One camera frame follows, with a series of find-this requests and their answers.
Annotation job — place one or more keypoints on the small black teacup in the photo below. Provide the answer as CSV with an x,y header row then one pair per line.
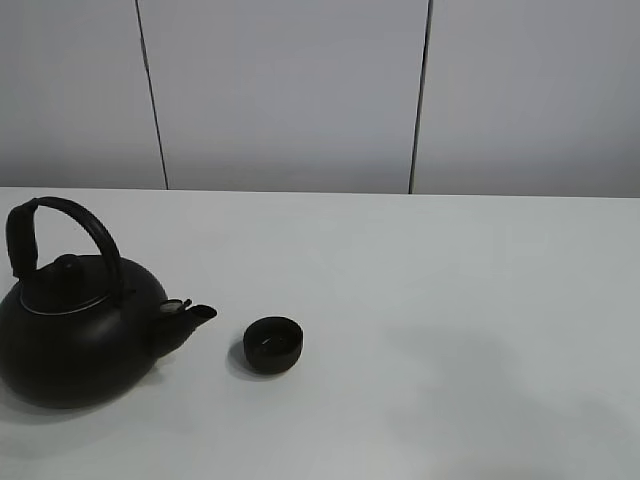
x,y
272,345

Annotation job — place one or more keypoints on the black round teapot kettle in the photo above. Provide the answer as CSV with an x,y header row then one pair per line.
x,y
83,329

